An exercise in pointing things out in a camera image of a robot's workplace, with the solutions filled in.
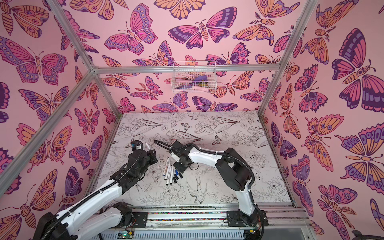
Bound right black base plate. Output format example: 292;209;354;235
226;209;269;228

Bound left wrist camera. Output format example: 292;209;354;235
131;140;144;151

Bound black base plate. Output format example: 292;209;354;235
226;209;269;228
119;212;149;229

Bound white wire basket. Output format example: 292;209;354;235
170;61;218;94

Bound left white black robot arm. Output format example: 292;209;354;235
33;141;158;240

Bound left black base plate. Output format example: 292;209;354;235
119;212;149;229

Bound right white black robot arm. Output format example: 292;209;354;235
154;140;269;231

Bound white slotted cable duct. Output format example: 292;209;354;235
101;230;246;240

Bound green circuit board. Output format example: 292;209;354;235
118;231;134;240

